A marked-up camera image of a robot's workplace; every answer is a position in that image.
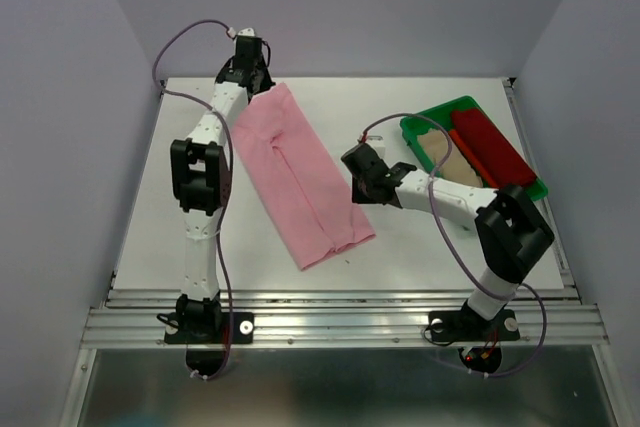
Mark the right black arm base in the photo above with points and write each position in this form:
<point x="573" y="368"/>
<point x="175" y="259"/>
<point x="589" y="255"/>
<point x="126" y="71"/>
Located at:
<point x="479" y="339"/>

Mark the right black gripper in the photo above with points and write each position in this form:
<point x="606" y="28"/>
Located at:
<point x="358" y="195"/>

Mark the pink t-shirt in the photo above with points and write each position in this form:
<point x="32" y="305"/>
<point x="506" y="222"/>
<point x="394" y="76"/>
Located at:
<point x="298" y="183"/>

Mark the rolled beige t-shirt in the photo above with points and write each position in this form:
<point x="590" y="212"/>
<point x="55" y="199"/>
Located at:
<point x="456" y="168"/>

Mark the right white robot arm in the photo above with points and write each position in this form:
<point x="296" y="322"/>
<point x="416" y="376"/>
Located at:
<point x="512" y="233"/>

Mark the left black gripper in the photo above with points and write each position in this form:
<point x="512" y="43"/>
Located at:
<point x="265" y="82"/>

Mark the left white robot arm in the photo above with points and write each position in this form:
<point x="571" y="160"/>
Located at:
<point x="200" y="170"/>

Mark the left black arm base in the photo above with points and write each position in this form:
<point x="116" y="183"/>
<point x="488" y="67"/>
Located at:
<point x="208" y="331"/>

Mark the aluminium rail frame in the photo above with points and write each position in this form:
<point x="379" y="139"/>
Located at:
<point x="337" y="345"/>

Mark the rolled red t-shirt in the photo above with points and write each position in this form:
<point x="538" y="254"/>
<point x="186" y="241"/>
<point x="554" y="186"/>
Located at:
<point x="491" y="148"/>

